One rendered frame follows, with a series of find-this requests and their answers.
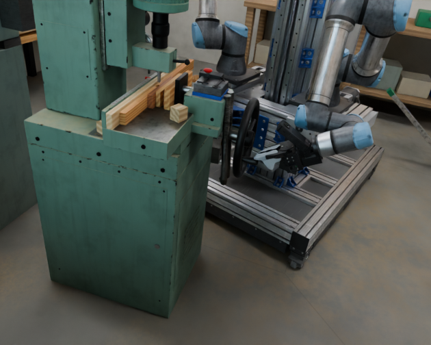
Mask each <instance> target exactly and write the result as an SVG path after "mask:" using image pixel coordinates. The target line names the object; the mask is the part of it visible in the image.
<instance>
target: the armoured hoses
mask: <svg viewBox="0 0 431 345"><path fill-rule="evenodd" d="M224 99H225V109H224V121H223V130H222V159H221V176H220V178H219V180H220V183H221V184H222V185H226V182H227V179H228V178H229V177H230V175H231V148H232V146H231V145H232V140H229V131H231V130H232V126H233V101H234V100H233V99H234V91H232V90H229V91H227V94H225V95H224Z"/></svg>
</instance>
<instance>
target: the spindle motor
mask: <svg viewBox="0 0 431 345"><path fill-rule="evenodd" d="M133 6H135V7H136V8H139V9H141V10H145V11H148V12H155V13H162V14H176V13H180V12H186V11H188V10H189V0H133Z"/></svg>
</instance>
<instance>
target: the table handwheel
mask: <svg viewBox="0 0 431 345"><path fill-rule="evenodd" d="M259 108H260V105H259V100H258V99H257V98H251V100H249V102H248V104H247V106H246V109H245V110H244V114H243V116H242V119H241V122H240V126H239V131H235V130H231V131H229V140H234V141H236V143H235V150H234V154H233V175H234V176H235V177H236V178H240V177H241V176H242V175H243V174H244V172H245V170H246V167H247V165H248V164H247V163H245V162H242V161H241V157H242V156H243V157H250V154H251V152H252V148H253V144H254V139H255V136H256V132H257V125H258V120H259ZM250 119H251V121H250ZM249 123H250V126H249ZM248 126H249V127H248Z"/></svg>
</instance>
